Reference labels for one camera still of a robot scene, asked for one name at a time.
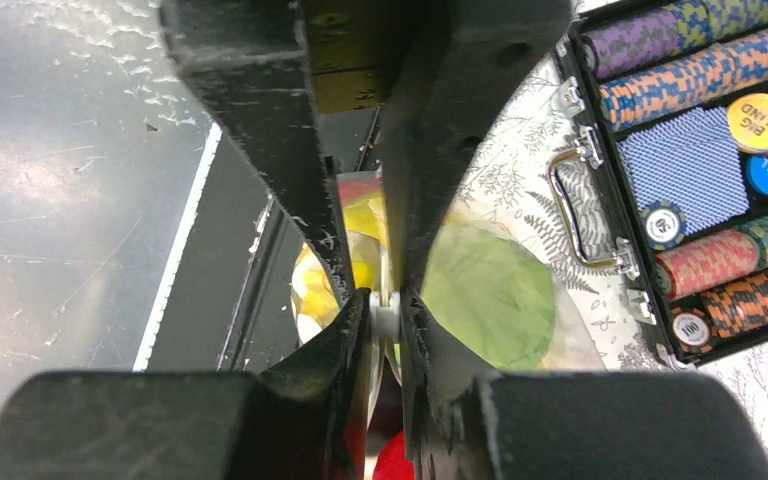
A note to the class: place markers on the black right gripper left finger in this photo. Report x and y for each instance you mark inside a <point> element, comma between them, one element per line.
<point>311,408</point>

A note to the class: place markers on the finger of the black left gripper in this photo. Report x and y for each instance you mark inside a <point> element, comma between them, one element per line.
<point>466,61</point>
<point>247,63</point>

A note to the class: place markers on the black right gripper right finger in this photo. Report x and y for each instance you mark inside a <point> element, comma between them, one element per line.
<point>450,418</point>

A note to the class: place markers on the clear zip top bag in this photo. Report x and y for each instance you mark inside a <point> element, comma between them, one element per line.
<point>315,307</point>

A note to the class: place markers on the red toy pomegranate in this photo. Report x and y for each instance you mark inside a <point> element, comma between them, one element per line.
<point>392,462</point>

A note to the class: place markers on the green toy cabbage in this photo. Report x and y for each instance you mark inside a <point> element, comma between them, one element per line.
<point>492,294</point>

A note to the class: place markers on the purple green chip row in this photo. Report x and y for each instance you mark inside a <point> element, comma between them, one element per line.
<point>667,31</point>

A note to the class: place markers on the black poker chip case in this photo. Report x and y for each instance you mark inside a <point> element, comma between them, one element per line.
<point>598,204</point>

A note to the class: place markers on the blue playing card deck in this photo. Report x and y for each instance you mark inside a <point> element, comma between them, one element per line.
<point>691,160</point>

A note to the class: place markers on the hundred value poker chip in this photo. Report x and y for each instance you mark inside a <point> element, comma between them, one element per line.
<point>691,330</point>

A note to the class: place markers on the pink chip row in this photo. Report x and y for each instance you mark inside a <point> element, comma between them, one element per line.
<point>704,263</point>

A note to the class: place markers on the fifty value poker chip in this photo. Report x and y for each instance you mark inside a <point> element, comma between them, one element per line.
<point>664,224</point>

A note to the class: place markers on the yellow dealer chip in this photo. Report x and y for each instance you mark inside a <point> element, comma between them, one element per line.
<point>747,120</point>

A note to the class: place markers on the blue orange chip row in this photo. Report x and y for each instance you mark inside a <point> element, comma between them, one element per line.
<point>662,90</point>

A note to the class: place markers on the orange black chip row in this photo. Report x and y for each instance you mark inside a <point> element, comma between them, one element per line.
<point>739,306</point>

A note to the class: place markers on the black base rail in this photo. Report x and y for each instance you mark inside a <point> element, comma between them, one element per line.
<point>224,298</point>

